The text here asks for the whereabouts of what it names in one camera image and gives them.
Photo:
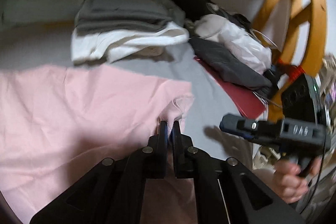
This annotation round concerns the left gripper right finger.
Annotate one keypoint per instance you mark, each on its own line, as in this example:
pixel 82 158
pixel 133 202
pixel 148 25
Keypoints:
pixel 188 160

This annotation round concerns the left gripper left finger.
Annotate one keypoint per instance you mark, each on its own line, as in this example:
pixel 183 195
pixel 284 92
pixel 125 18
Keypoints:
pixel 150 161

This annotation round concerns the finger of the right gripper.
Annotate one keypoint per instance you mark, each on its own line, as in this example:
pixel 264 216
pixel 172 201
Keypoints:
pixel 249 129

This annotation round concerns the pink t-shirt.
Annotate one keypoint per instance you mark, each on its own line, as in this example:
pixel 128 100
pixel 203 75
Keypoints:
pixel 57 123

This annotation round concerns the black clothing pile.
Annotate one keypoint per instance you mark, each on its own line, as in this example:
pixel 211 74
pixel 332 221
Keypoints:
pixel 196 9

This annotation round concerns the right hand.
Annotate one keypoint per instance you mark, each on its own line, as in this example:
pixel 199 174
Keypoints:
pixel 287 183

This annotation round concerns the red flat book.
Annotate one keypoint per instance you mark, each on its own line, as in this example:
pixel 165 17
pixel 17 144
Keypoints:
pixel 248 104

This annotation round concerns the dark grey cloth on red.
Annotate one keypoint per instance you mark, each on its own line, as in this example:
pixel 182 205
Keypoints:
pixel 227 66

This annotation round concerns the white plastic bag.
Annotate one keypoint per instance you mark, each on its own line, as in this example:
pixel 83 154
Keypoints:
pixel 241 44

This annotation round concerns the beige folded garment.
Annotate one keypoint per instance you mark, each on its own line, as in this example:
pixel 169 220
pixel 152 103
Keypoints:
pixel 150 52

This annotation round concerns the white folded garment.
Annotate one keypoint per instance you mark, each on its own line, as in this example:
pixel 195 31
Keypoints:
pixel 117 44

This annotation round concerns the dark grey folded garment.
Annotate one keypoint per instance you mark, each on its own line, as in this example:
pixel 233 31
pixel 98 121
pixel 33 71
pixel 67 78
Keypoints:
pixel 135 15

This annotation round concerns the grey bed sheet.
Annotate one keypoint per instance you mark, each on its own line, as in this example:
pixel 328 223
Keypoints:
pixel 32 35

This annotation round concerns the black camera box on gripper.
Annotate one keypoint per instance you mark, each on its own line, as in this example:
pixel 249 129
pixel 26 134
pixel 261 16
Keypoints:
pixel 301 101

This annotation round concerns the wooden bed rail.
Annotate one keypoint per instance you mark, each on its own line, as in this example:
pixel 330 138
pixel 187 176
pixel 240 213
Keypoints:
pixel 301 11

